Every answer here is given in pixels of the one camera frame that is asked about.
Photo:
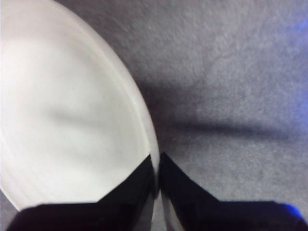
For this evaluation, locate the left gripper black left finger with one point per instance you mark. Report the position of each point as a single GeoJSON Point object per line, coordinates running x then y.
{"type": "Point", "coordinates": [115, 211]}

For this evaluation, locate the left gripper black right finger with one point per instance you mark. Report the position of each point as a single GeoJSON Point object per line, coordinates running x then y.
{"type": "Point", "coordinates": [216, 216]}

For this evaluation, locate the cream yellow round plate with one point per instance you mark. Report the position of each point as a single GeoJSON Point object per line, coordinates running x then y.
{"type": "Point", "coordinates": [67, 108]}

